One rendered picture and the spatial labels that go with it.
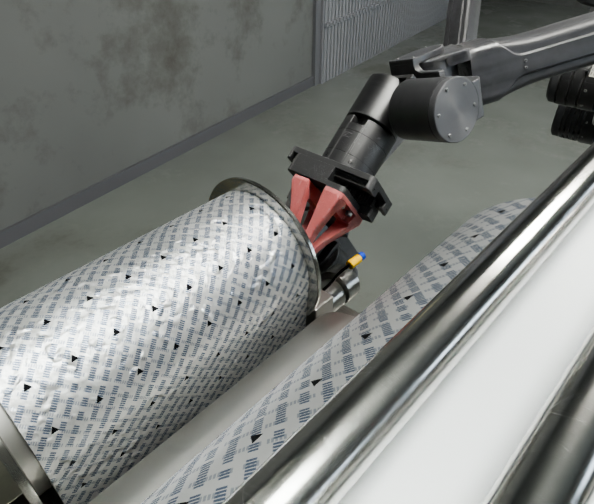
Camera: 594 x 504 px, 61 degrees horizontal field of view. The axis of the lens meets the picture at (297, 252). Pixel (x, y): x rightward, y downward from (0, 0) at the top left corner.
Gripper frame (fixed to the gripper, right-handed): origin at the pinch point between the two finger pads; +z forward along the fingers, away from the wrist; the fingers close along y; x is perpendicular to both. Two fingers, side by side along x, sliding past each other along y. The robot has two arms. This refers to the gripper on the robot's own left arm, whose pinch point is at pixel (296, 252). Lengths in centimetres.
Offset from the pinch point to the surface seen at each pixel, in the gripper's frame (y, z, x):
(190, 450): -8.8, 16.4, 13.1
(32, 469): -4.0, 20.9, 19.7
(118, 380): -4.1, 14.5, 17.5
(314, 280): -6.0, 2.0, 5.1
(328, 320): -8.1, 4.3, 3.0
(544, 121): 66, -204, -314
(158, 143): 227, -38, -167
